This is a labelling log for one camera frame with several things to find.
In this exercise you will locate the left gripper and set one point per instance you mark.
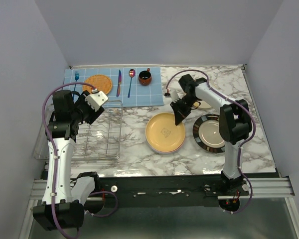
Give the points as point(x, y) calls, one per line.
point(93, 115)

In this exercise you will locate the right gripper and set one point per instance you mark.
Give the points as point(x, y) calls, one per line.
point(179, 114)

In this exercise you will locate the cream and yellow plate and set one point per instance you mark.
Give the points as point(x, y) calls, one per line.
point(203, 105)

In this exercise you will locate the pink plate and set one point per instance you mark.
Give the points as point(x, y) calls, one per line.
point(168, 150)

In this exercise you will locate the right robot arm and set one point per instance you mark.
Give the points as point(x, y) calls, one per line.
point(236, 124)

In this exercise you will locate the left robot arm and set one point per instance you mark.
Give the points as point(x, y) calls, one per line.
point(63, 205)

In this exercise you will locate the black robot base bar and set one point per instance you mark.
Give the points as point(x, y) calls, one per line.
point(165, 191)

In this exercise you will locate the woven wicker round trivet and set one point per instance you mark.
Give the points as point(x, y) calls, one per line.
point(100, 82)

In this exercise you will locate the blue metal fork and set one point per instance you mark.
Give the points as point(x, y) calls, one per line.
point(76, 78)

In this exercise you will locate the iridescent rainbow knife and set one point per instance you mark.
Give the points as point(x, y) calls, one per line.
point(119, 84)

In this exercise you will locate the blue checked placemat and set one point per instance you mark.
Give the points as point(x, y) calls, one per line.
point(141, 96)

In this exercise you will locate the orange and black mug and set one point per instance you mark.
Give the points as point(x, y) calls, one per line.
point(145, 77)

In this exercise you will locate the iridescent rainbow spoon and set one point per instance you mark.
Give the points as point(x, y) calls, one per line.
point(132, 73)

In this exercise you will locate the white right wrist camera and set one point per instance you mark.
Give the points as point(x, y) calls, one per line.
point(173, 95)

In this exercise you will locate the steel wire dish rack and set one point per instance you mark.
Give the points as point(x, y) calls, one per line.
point(100, 140)

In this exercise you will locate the aluminium frame rail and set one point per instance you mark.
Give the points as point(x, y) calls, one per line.
point(258, 185)

